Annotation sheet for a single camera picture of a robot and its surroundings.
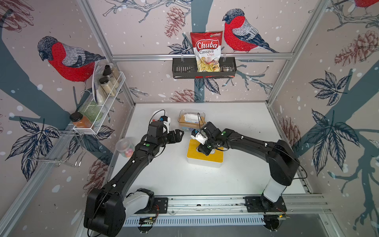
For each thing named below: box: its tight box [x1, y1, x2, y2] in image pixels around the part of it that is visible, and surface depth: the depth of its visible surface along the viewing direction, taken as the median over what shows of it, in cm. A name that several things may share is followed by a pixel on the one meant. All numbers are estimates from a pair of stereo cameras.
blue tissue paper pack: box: [181, 126, 195, 131], surface depth 103 cm
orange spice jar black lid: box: [69, 112, 93, 128], surface depth 63 cm
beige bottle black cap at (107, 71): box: [102, 64, 120, 89], surface depth 84 cm
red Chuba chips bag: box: [189, 30, 224, 73], surface depth 83 cm
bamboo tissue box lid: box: [178, 114, 207, 128], surface depth 103 cm
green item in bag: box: [79, 101, 103, 122], surface depth 70 cm
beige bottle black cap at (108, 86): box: [99, 77, 116, 97], surface depth 78 cm
